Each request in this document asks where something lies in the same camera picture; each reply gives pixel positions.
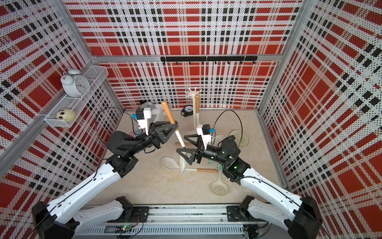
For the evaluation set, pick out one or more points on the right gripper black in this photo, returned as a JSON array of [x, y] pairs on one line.
[[199, 152]]

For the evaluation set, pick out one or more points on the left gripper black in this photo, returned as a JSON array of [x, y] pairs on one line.
[[160, 131]]

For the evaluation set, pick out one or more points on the skimmer wooden handle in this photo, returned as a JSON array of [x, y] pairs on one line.
[[179, 137], [197, 111], [171, 164]]

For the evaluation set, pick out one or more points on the cream utensil rack stand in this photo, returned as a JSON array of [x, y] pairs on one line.
[[192, 94]]

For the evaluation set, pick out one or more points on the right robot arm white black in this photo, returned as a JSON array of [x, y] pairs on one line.
[[299, 216]]

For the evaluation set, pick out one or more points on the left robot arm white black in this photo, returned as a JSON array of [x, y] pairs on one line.
[[63, 217]]

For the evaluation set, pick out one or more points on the grey white plush toy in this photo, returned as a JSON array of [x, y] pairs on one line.
[[157, 111]]

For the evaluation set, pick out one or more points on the small doll black hat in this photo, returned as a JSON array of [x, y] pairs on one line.
[[133, 134]]

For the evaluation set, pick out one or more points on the small black alarm clock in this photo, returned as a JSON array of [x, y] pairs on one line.
[[187, 111]]

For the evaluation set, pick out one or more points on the cream round face ball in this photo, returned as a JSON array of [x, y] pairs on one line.
[[66, 115]]

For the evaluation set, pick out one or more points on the white alarm clock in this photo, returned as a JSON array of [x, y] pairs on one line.
[[74, 84]]

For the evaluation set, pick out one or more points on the slotted spoon wooden handle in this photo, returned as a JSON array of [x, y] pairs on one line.
[[185, 143]]

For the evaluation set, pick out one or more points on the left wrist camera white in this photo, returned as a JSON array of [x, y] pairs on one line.
[[143, 116]]

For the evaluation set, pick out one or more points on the cream skimmer green handle far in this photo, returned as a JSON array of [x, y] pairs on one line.
[[221, 137]]

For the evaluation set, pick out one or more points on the cream skimmer green handle near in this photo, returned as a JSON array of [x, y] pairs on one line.
[[218, 187]]

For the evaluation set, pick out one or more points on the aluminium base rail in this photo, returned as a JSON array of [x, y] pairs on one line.
[[196, 219]]

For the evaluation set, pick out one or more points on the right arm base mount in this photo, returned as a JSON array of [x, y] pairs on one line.
[[235, 214]]

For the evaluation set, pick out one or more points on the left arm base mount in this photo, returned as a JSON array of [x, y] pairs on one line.
[[133, 215]]

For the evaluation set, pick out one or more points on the white wire shelf basket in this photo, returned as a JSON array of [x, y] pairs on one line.
[[96, 75]]

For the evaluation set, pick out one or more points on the black wall hook rail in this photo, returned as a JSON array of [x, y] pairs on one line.
[[214, 59]]

